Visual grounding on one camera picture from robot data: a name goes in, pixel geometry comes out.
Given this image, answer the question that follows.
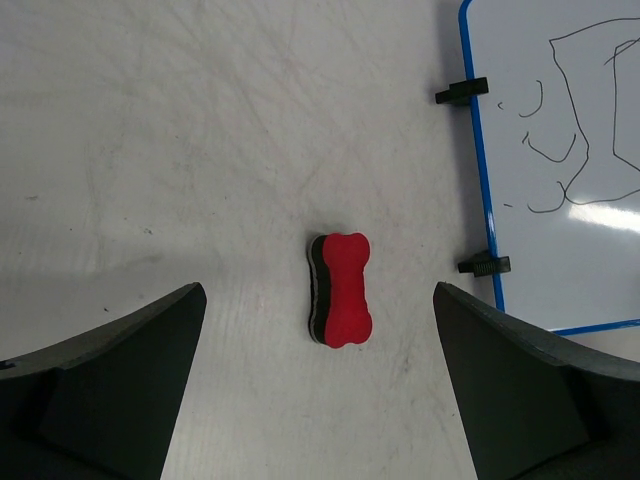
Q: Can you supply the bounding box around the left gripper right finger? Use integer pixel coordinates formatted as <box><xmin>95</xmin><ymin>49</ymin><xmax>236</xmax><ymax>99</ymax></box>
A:
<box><xmin>433</xmin><ymin>282</ymin><xmax>639</xmax><ymax>479</ymax></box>

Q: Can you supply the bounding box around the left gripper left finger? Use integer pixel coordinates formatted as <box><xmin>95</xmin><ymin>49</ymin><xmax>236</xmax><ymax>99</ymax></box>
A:
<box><xmin>1</xmin><ymin>283</ymin><xmax>207</xmax><ymax>479</ymax></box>

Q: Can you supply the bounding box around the red bone-shaped eraser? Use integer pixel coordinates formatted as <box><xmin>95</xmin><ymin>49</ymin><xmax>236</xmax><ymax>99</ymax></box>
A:
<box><xmin>307</xmin><ymin>232</ymin><xmax>373</xmax><ymax>349</ymax></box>

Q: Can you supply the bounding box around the blue-framed whiteboard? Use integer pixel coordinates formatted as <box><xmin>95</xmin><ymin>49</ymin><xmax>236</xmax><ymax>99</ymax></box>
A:
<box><xmin>458</xmin><ymin>1</ymin><xmax>639</xmax><ymax>335</ymax></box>

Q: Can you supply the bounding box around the lower black whiteboard clip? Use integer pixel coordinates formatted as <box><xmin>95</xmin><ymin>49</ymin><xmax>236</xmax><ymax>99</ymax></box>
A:
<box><xmin>457</xmin><ymin>251</ymin><xmax>511</xmax><ymax>278</ymax></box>

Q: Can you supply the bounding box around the black whiteboard clip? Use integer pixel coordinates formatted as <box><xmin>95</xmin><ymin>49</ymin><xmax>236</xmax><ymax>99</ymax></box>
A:
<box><xmin>457</xmin><ymin>251</ymin><xmax>511</xmax><ymax>278</ymax></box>
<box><xmin>435</xmin><ymin>77</ymin><xmax>489</xmax><ymax>106</ymax></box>

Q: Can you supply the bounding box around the upper black whiteboard clip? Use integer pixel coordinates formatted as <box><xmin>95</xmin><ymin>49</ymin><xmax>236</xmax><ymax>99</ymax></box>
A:
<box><xmin>435</xmin><ymin>77</ymin><xmax>489</xmax><ymax>106</ymax></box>

